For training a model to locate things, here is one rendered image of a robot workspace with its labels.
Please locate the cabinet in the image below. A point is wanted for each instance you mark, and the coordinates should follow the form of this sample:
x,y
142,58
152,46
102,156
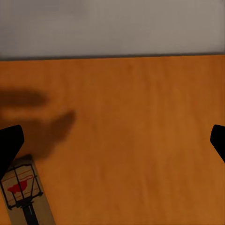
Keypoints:
x,y
121,141

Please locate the mousetrap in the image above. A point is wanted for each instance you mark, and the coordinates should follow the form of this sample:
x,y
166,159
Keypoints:
x,y
23,194

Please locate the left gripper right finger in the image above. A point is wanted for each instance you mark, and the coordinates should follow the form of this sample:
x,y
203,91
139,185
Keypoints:
x,y
218,140

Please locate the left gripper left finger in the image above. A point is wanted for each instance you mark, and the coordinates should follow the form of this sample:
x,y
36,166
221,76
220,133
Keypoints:
x,y
11,140

